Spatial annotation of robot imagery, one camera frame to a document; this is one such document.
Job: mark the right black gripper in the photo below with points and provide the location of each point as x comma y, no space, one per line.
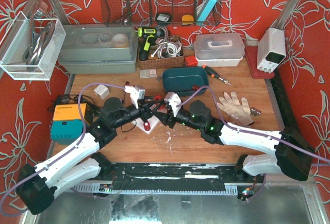
166,115

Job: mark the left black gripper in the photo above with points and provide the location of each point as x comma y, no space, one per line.
144,111

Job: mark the red large spring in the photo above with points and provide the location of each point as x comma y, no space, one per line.
147,126

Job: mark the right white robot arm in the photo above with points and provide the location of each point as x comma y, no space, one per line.
284,151

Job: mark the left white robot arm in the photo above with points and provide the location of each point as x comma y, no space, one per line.
41,184

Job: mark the red spring front tray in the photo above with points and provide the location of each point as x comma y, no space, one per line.
195,87

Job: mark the small clear parts box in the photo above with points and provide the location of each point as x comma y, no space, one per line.
151,73

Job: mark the dark green plastic tray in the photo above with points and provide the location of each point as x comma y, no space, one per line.
181,79

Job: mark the woven brown basket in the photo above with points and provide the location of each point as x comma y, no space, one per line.
160,63

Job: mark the small orange red box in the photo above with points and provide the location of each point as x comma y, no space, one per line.
190,61

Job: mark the small white cube block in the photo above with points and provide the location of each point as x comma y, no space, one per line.
102,91

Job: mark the white work glove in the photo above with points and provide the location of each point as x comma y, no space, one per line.
238,110

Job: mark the white clear lidded case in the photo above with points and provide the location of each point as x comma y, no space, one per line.
219,49

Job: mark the grey plastic storage box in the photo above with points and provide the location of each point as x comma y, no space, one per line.
98,49

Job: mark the black round tape measure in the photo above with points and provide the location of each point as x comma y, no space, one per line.
163,19

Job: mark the small metal hardware pieces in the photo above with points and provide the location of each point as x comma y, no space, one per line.
255,112

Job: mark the yellow tape measure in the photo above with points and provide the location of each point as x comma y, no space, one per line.
187,20

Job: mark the orange teal device box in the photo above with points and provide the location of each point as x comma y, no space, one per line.
67,125

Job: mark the red flat case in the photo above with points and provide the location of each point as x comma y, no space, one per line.
251,57

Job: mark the blue white book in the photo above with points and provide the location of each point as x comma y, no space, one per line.
203,10

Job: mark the white power supply unit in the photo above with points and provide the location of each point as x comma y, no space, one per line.
271,50

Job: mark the white peg base plate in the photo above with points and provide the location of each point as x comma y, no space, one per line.
153,121

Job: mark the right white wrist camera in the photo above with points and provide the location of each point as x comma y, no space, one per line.
173,100

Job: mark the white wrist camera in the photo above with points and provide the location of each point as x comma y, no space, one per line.
136,93
173,100

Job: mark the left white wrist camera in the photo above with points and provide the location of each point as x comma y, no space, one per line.
136,93

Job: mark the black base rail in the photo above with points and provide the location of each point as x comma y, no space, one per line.
165,177

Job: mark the orange handled soldering iron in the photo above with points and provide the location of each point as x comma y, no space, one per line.
211,72

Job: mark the green black cordless drill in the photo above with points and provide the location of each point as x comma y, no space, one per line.
149,36

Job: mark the black cable duct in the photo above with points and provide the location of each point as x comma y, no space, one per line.
282,101

